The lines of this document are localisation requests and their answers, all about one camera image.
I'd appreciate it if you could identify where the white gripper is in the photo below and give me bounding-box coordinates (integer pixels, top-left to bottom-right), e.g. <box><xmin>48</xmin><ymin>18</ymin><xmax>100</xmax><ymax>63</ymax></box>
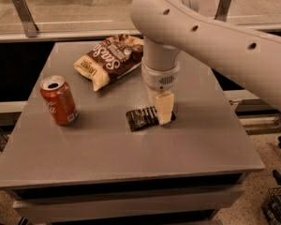
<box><xmin>141</xmin><ymin>63</ymin><xmax>180</xmax><ymax>125</ymax></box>

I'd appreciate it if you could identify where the black rxbar chocolate bar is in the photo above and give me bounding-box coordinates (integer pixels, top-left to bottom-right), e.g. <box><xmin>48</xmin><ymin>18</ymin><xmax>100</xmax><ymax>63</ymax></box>
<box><xmin>126</xmin><ymin>106</ymin><xmax>177</xmax><ymax>133</ymax></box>

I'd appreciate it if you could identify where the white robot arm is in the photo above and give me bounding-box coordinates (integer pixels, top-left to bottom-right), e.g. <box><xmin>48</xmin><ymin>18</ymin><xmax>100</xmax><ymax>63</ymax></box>
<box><xmin>130</xmin><ymin>0</ymin><xmax>281</xmax><ymax>124</ymax></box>

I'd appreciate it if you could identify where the red coke can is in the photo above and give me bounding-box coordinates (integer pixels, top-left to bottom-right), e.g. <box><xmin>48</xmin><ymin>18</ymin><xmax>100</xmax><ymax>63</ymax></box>
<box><xmin>40</xmin><ymin>75</ymin><xmax>78</xmax><ymax>126</ymax></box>

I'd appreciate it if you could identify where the brown chip bag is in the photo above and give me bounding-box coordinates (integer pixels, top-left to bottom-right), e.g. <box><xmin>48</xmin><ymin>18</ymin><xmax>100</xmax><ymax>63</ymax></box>
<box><xmin>74</xmin><ymin>34</ymin><xmax>144</xmax><ymax>91</ymax></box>

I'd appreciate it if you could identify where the grey cabinet drawer front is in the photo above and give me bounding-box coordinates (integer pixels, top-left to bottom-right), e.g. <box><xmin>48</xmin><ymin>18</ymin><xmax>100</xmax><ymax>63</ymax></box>
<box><xmin>13</xmin><ymin>184</ymin><xmax>244</xmax><ymax>224</ymax></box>

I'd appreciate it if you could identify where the right metal railing bracket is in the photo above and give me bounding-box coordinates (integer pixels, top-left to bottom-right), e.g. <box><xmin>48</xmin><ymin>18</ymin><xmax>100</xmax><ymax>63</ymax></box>
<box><xmin>214</xmin><ymin>0</ymin><xmax>232</xmax><ymax>22</ymax></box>

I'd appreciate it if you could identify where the black wire basket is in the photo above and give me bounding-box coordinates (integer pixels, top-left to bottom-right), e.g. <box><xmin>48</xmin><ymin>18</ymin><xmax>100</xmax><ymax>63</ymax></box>
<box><xmin>261</xmin><ymin>187</ymin><xmax>281</xmax><ymax>225</ymax></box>

